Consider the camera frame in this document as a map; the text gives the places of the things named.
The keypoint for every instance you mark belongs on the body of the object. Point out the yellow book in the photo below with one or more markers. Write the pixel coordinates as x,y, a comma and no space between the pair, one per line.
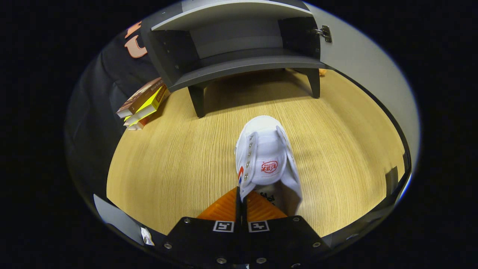
147,108

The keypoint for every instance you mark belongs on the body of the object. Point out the grey shoe cabinet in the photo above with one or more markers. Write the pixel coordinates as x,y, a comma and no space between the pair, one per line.
231,67

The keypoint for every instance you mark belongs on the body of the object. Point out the white canvas shoe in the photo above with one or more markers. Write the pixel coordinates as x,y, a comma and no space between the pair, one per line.
267,149

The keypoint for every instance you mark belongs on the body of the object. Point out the brown book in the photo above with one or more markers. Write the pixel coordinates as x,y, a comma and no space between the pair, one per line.
140,98

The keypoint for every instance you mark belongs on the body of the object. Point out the black backdrop cloth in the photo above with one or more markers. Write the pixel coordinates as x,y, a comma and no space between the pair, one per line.
93,112

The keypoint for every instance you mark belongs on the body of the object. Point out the orange book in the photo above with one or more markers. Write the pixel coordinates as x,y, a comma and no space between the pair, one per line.
143,121

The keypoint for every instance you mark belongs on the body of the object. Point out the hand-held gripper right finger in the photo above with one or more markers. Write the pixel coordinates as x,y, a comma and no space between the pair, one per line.
280,239

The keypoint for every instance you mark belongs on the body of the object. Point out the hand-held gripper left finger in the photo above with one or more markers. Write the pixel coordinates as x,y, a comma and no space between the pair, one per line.
201,239

